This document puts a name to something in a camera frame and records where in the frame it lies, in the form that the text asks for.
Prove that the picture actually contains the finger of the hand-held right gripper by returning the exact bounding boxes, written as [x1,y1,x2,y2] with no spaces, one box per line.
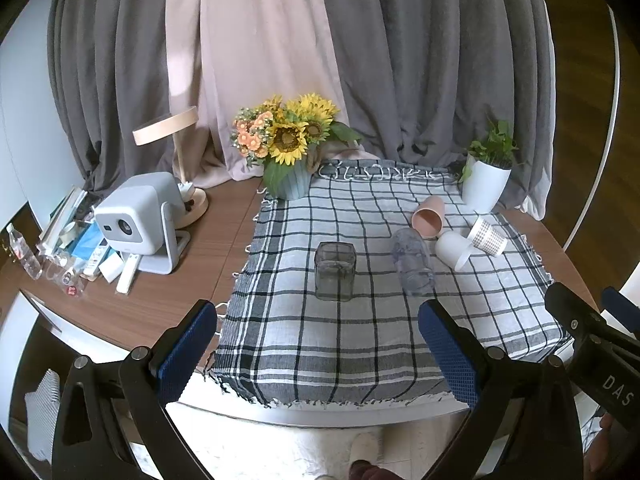
[600,287,640,334]
[544,282,607,347]

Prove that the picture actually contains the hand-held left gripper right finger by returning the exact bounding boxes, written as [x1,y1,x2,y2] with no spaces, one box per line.
[417,300,584,480]

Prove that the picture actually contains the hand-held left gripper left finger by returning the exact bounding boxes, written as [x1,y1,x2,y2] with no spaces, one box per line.
[52,300,218,480]

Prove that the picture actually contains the clear plastic cup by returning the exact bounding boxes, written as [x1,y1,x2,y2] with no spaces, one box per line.
[391,227,435,296]

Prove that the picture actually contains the white cup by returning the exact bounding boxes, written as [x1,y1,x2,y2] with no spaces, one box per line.
[434,230,474,270]

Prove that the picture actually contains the patterned paper cup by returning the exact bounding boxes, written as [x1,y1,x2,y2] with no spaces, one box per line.
[467,216,509,257]

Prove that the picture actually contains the pink cup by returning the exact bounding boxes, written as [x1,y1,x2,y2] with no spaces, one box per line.
[411,195,445,239]

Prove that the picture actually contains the square clear glass cup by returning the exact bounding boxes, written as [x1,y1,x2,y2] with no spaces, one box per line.
[314,241,357,303]

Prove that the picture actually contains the person's right hand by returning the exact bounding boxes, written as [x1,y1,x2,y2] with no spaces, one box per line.
[584,412,617,479]

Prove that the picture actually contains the white remote control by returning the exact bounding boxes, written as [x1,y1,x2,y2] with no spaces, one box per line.
[115,253,139,295]

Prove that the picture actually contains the small white box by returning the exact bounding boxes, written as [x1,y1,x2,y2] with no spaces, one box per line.
[98,254,124,281]

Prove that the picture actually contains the checked grey white cloth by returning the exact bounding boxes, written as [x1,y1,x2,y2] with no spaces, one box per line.
[202,159,574,409]

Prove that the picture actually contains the white slipper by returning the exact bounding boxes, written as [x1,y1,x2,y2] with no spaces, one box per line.
[349,432,384,467]

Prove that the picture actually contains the clear packet with red print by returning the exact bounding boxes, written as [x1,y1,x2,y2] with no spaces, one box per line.
[46,264,87,299]

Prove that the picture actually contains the blue packet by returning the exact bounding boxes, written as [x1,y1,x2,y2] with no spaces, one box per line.
[64,222,109,262]

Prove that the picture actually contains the white ribbed object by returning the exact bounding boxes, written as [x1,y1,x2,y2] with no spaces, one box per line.
[24,368,62,454]

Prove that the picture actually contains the white plant pot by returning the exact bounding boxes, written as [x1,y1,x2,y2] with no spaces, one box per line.
[461,155,512,213]

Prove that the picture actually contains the white cube projector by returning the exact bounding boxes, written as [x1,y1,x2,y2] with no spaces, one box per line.
[93,171,191,276]

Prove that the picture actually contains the stack of books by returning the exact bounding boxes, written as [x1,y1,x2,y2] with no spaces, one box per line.
[37,185,97,261]

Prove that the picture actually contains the green potted plant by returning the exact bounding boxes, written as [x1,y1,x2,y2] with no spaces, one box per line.
[457,119,522,184]

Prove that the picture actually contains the clear water bottle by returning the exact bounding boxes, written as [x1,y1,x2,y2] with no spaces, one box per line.
[5,223,44,280]

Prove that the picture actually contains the white curved pole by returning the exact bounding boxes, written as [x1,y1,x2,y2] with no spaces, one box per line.
[561,4,624,254]

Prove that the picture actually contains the grey-green ribbed vase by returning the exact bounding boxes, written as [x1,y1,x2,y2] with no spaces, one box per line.
[270,160,314,201]

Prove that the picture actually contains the wooden desk lamp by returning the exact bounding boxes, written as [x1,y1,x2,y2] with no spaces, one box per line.
[132,105,209,229]

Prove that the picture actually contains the sunflower bouquet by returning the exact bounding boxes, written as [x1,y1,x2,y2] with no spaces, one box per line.
[230,92,362,197]

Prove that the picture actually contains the grey curtain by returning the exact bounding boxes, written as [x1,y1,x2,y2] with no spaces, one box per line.
[320,0,557,222]
[46,0,212,194]

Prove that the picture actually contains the pink curtain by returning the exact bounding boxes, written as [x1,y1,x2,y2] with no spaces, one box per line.
[165,0,372,189]

